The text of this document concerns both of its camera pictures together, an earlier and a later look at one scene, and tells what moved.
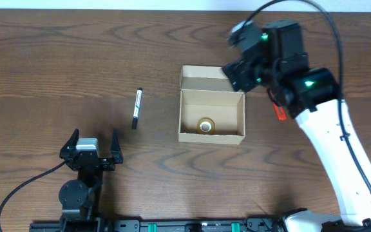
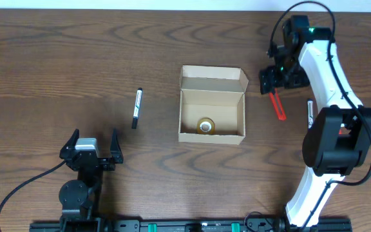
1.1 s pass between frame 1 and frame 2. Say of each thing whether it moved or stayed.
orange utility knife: stayed
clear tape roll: stayed
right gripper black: moved
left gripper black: stayed
